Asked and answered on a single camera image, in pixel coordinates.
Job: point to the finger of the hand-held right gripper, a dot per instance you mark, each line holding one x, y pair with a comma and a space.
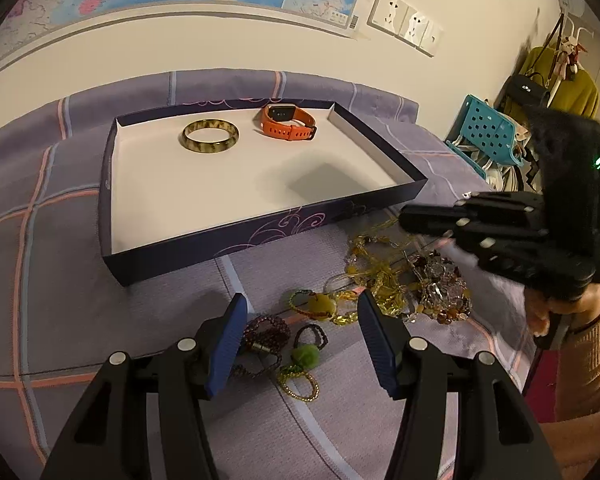
525, 257
480, 215

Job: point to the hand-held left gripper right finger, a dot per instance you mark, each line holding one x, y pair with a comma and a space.
377, 345

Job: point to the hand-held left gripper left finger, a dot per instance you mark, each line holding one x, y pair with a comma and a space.
225, 350

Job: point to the dark blue jewelry box tray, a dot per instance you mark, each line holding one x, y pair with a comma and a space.
230, 200

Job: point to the person's right hand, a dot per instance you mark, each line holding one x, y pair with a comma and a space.
535, 310

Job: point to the teal plastic chair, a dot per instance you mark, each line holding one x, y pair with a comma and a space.
485, 125

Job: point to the yellow hanging garment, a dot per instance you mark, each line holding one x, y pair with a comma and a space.
580, 92

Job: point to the black handbag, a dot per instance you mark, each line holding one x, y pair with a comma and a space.
527, 91

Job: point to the white coat rack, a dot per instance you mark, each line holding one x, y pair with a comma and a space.
577, 30

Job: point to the tortoiseshell bangle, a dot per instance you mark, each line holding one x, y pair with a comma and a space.
210, 149

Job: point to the orange smart watch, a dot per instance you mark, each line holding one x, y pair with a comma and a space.
275, 127

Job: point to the white wall socket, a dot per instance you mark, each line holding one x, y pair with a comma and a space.
412, 25
386, 10
430, 39

